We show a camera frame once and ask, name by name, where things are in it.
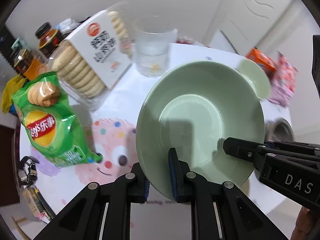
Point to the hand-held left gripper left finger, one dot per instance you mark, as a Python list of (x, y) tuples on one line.
[(147, 187)]

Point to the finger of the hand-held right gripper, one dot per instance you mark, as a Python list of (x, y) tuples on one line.
[(295, 147), (240, 150)]

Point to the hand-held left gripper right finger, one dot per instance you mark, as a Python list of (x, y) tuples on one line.
[(172, 170)]

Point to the large stainless steel bowl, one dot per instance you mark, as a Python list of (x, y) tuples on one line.
[(282, 130)]

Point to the wide green ceramic bowl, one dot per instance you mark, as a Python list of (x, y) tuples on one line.
[(200, 100)]

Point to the person's right hand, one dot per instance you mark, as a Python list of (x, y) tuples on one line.
[(301, 226)]

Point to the pink snack bag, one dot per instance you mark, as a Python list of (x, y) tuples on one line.
[(285, 85)]

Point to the tall green ribbed cup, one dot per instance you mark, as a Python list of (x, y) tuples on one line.
[(255, 80)]

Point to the white printed tablecloth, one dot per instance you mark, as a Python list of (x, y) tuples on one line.
[(117, 100)]

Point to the orange cardboard box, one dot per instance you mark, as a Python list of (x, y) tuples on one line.
[(262, 58)]

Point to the green potato chip bag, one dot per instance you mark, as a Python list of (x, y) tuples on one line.
[(50, 130)]

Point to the yellow and black packet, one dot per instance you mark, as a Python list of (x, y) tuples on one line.
[(35, 202)]

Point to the clear glass measuring cup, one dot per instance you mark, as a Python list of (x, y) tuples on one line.
[(152, 55)]

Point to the black binder clip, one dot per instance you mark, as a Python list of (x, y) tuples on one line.
[(25, 172)]

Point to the white door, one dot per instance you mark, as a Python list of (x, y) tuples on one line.
[(250, 17)]

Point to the clear biscuit package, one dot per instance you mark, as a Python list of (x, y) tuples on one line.
[(100, 52)]

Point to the orange drink bottle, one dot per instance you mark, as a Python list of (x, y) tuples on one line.
[(27, 67)]

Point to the dark bottle with black cap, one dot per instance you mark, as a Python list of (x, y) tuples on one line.
[(50, 40)]

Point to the clear plastic bag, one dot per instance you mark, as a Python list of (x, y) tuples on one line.
[(67, 24)]

